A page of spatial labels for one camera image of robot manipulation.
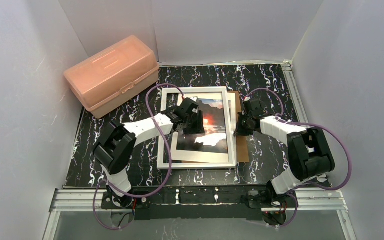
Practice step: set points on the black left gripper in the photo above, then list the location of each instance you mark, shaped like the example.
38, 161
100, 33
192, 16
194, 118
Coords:
194, 122

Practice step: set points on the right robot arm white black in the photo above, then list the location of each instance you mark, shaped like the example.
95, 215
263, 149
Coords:
309, 154

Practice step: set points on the translucent orange plastic box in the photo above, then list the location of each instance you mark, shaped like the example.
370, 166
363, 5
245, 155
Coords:
113, 76

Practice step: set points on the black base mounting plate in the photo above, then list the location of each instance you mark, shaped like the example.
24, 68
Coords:
250, 202

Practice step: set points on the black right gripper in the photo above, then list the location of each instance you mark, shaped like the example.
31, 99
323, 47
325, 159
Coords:
242, 125

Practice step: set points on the white picture frame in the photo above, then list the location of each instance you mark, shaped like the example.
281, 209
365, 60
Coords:
230, 119

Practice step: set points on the sunset photo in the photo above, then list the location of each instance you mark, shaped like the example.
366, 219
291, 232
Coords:
214, 138

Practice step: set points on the aluminium rail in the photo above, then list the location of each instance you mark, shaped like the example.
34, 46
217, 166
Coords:
300, 112
85, 200

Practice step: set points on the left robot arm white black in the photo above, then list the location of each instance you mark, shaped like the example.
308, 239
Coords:
114, 148

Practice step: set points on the aluminium right side rail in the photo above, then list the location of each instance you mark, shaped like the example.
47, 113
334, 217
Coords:
300, 112

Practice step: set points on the aluminium front rail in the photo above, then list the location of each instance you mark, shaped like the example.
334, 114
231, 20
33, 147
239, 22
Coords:
85, 200

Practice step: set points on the brown frame backing board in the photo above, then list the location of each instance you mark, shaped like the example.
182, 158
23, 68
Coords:
242, 152

